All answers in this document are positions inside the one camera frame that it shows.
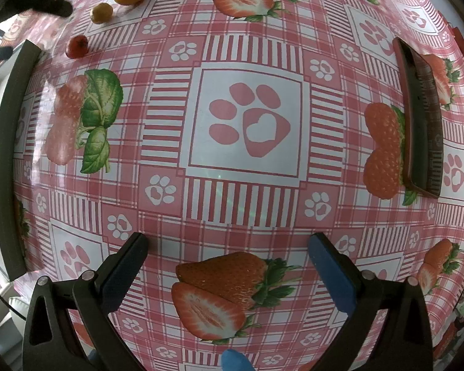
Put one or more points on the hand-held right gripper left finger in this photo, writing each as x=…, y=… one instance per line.
x=120, y=274

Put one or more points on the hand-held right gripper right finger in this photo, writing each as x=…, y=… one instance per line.
x=332, y=274

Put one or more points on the white tray with dark rim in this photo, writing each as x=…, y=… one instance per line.
x=7, y=131

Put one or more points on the red cherry tomato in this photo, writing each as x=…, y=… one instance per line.
x=77, y=46

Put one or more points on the small yellow-brown fruit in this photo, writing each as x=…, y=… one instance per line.
x=101, y=12

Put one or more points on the pink strawberry print tablecloth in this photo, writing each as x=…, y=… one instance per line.
x=232, y=208

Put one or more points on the blue rounded object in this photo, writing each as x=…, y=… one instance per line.
x=236, y=361

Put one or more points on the dark smartphone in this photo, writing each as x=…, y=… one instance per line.
x=423, y=123

